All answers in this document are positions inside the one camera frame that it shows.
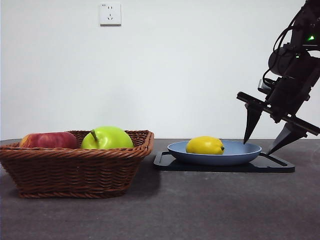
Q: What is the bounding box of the green apple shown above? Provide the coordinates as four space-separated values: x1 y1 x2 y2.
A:
80 125 135 150

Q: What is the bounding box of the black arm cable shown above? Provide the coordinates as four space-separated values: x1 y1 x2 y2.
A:
272 14 305 55

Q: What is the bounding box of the white wall socket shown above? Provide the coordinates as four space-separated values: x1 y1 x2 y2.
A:
99 2 123 27

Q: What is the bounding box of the brown wicker basket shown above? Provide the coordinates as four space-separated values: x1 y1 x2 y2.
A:
0 129 155 200

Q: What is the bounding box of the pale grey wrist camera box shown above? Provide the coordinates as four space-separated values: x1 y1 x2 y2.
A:
257 78 275 93

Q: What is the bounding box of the yellow lemon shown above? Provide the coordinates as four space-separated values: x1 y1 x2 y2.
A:
185 135 226 156

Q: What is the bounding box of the black rectangular tray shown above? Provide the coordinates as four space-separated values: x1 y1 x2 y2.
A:
152 150 296 174

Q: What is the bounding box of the blue round plate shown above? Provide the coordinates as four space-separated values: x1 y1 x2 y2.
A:
166 140 263 167

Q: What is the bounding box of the red apple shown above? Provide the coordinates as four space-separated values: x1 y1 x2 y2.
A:
19 131 79 150

